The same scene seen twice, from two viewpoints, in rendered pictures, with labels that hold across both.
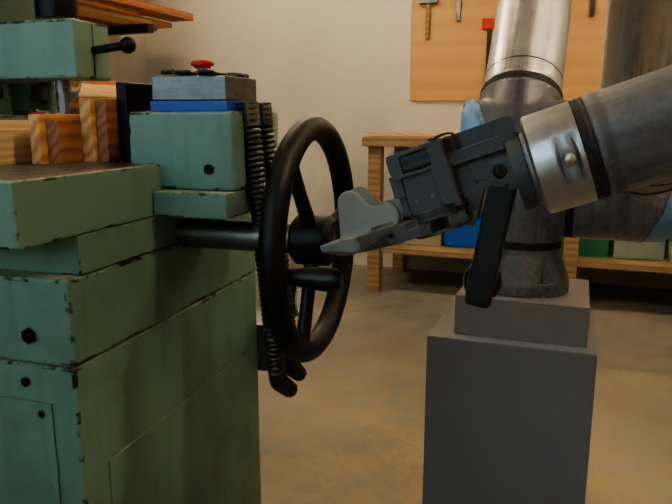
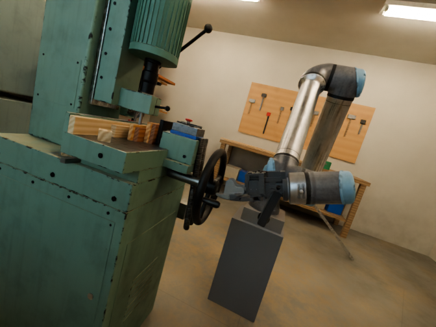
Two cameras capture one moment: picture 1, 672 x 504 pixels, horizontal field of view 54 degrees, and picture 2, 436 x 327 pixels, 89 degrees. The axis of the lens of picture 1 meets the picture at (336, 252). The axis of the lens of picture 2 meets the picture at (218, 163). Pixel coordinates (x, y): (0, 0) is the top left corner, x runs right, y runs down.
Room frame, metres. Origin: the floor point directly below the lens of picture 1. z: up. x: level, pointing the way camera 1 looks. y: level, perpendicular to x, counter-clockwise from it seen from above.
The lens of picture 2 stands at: (-0.02, 0.09, 1.02)
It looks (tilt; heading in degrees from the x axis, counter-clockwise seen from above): 9 degrees down; 355
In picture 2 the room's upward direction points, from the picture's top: 16 degrees clockwise
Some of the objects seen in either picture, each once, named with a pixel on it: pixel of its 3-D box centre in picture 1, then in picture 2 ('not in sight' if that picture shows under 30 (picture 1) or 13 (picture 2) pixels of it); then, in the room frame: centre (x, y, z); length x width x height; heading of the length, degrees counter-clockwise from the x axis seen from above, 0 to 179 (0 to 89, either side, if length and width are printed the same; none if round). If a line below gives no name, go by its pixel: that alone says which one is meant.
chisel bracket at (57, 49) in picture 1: (48, 58); (139, 104); (0.88, 0.37, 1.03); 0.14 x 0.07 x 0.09; 73
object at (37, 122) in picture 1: (96, 136); (148, 133); (0.87, 0.31, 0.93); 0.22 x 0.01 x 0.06; 163
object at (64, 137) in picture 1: (118, 139); (154, 135); (0.89, 0.29, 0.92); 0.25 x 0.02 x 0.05; 163
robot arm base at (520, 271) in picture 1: (520, 261); (265, 200); (1.27, -0.36, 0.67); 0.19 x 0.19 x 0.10
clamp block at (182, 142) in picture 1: (208, 148); (183, 147); (0.84, 0.16, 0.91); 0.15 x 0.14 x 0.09; 163
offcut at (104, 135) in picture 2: not in sight; (104, 135); (0.63, 0.37, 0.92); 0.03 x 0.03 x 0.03; 25
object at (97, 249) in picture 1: (112, 221); (145, 161); (0.85, 0.29, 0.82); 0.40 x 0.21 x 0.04; 163
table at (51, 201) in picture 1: (151, 182); (161, 152); (0.86, 0.24, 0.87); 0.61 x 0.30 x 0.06; 163
